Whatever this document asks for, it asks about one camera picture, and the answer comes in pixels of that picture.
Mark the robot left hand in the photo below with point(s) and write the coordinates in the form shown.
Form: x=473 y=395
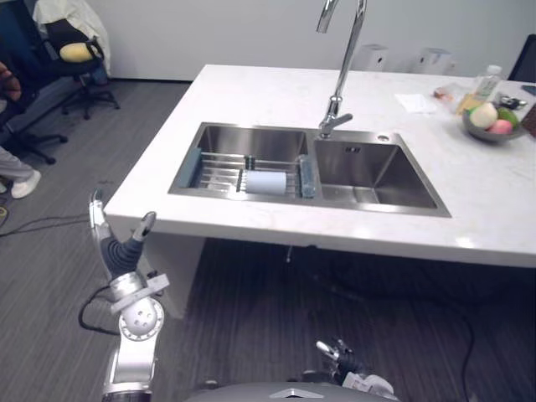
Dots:
x=117 y=255

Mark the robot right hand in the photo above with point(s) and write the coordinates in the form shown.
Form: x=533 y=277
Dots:
x=347 y=364

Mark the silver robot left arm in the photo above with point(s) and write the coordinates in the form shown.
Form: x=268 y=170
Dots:
x=134 y=356

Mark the metal sink drying rack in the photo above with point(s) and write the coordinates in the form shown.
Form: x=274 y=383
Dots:
x=218 y=171

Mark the white cup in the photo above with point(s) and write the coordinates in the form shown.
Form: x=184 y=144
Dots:
x=266 y=182

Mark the stainless steel double sink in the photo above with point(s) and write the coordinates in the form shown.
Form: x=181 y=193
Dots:
x=389 y=176

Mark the grey robot torso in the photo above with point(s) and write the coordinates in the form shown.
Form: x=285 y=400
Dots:
x=289 y=393

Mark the person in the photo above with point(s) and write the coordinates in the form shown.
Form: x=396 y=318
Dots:
x=19 y=176

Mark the white kitchen island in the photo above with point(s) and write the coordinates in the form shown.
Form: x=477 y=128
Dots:
x=293 y=238

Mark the yellow cushion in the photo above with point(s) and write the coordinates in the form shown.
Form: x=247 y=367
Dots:
x=74 y=52

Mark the white cloth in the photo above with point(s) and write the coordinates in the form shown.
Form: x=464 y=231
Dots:
x=94 y=21

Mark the grey fruit bowl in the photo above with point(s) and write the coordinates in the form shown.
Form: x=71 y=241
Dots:
x=481 y=134

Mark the white paper napkin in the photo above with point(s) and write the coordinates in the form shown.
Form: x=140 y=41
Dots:
x=414 y=103

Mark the pink peach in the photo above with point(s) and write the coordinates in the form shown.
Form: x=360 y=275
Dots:
x=500 y=126

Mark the pale round fruit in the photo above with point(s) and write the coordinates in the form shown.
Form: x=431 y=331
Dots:
x=482 y=114

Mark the yellow packet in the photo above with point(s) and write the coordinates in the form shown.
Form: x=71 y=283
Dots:
x=468 y=104

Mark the clear snack bag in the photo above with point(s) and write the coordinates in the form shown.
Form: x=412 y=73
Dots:
x=447 y=93

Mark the green fruit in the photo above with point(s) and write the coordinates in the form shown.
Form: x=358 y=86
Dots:
x=508 y=114

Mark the chrome gooseneck faucet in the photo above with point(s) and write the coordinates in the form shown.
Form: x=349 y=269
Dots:
x=346 y=67

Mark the dark brown board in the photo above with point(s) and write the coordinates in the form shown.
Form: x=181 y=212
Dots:
x=530 y=119

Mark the white floor appliance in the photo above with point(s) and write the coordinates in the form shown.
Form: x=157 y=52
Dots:
x=434 y=61
x=374 y=58

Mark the black key bundle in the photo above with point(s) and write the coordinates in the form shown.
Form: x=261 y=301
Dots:
x=511 y=102

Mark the clear plastic bottle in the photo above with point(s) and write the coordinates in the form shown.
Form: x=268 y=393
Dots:
x=488 y=86

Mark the dark phone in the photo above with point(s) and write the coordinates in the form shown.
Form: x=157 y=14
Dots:
x=530 y=89

